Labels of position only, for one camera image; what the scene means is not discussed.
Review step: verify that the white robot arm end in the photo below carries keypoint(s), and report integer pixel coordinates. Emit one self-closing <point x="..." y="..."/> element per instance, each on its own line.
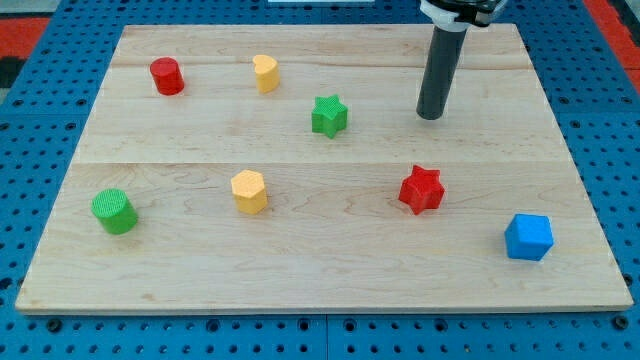
<point x="459" y="15"/>

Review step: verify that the green star block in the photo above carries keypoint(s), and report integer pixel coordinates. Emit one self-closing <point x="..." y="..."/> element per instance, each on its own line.
<point x="329" y="116"/>

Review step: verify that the red star block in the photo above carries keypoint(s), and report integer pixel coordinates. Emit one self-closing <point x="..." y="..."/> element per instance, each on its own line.
<point x="422" y="190"/>

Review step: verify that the yellow hexagon block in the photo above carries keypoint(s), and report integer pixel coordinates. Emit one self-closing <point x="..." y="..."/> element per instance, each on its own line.
<point x="249" y="191"/>

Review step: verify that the light wooden board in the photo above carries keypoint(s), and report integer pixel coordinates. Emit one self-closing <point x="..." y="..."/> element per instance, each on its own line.
<point x="334" y="237"/>

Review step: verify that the yellow heart block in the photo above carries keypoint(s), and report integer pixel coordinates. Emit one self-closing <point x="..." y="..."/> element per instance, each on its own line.
<point x="267" y="75"/>

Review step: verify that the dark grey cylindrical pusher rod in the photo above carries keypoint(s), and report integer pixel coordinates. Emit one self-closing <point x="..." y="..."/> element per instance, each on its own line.
<point x="443" y="56"/>

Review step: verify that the red cylinder block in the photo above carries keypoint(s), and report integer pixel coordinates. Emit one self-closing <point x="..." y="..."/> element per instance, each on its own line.
<point x="167" y="76"/>

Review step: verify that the green cylinder block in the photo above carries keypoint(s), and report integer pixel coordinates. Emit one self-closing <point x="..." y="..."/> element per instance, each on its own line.
<point x="114" y="211"/>

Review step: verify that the blue cube block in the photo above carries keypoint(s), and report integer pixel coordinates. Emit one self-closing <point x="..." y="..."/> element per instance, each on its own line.
<point x="528" y="237"/>

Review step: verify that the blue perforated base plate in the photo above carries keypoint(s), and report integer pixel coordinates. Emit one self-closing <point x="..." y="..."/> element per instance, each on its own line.
<point x="54" y="55"/>

